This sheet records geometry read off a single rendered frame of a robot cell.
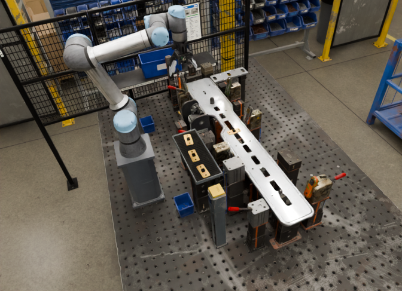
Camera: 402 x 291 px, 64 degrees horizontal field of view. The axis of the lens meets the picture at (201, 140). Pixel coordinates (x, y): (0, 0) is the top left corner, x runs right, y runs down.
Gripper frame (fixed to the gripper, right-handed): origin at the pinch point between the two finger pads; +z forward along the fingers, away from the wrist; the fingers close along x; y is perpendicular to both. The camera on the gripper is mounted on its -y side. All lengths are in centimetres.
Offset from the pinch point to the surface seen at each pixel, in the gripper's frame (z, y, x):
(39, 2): 72, -421, -94
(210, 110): 44, -16, 20
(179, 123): 36.6, -3.5, -5.4
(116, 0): 27, -216, -1
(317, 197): 45, 74, 40
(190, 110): 31.7, -6.7, 3.5
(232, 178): 41, 48, 6
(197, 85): 44, -48, 24
